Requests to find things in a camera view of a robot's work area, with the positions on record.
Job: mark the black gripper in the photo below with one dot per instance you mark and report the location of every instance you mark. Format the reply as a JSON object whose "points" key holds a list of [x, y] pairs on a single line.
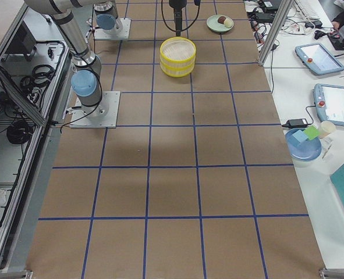
{"points": [[177, 11]]}

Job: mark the yellow steamer layer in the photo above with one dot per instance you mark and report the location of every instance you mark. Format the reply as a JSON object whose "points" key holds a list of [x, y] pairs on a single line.
{"points": [[176, 71], [177, 52]]}

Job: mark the white bun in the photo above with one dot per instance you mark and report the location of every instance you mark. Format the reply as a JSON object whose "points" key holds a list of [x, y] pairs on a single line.
{"points": [[228, 23]]}

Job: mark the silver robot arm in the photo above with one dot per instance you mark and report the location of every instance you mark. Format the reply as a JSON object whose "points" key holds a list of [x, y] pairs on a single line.
{"points": [[107, 17], [86, 82]]}

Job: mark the light green plate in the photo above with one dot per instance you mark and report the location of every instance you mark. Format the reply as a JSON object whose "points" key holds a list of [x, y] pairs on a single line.
{"points": [[215, 26]]}

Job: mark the brown bun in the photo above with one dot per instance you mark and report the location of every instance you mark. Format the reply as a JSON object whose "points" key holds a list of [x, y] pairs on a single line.
{"points": [[221, 19]]}

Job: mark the upper blue teach pendant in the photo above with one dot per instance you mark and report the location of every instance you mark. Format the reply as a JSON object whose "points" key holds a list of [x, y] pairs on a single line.
{"points": [[318, 59]]}

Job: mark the blue teach pendant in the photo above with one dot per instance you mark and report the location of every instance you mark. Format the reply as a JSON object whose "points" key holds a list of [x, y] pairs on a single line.
{"points": [[318, 59], [329, 103]]}

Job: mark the black power adapter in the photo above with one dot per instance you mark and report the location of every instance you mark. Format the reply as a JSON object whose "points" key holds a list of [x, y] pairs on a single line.
{"points": [[296, 123]]}

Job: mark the blue sponge block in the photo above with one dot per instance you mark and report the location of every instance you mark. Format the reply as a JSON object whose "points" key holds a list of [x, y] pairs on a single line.
{"points": [[299, 136]]}

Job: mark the green sponge block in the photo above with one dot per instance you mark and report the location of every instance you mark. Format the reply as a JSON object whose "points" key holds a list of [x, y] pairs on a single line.
{"points": [[311, 132]]}

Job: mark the lower blue teach pendant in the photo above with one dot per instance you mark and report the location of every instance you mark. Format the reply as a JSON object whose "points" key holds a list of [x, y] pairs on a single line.
{"points": [[329, 103]]}

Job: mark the cream cup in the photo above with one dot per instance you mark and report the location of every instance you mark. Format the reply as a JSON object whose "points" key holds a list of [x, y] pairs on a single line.
{"points": [[325, 129]]}

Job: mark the blue plate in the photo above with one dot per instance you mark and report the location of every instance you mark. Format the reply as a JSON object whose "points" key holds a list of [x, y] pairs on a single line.
{"points": [[306, 151]]}

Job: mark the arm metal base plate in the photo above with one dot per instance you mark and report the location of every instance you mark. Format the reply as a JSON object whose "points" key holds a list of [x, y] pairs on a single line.
{"points": [[121, 31], [104, 116]]}

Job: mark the aluminium frame post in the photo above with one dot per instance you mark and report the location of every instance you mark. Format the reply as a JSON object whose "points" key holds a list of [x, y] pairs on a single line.
{"points": [[278, 22]]}

